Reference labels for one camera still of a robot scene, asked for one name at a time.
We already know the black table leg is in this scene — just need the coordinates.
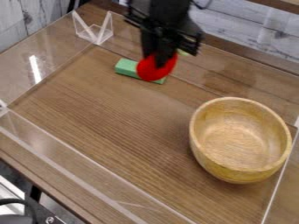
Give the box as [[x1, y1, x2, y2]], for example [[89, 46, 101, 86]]
[[29, 185, 43, 202]]

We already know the green rectangular block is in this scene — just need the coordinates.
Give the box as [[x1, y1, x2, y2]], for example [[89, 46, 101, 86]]
[[115, 58, 165, 84]]

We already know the light wooden bowl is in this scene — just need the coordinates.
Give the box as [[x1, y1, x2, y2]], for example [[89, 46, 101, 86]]
[[189, 97, 292, 184]]

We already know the clear acrylic corner bracket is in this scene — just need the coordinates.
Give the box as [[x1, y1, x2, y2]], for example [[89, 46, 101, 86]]
[[71, 11, 113, 46]]

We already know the clear acrylic tray wall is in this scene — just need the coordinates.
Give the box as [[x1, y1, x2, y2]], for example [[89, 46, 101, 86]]
[[0, 101, 196, 224]]

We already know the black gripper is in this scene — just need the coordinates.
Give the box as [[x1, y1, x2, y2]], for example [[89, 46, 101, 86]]
[[125, 0, 204, 68]]

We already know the red plush fruit green leaf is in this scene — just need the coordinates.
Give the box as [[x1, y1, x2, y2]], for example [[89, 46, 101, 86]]
[[135, 50, 189, 81]]

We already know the black device bottom left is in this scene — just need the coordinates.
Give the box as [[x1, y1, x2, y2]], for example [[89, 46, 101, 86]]
[[0, 198, 65, 224]]

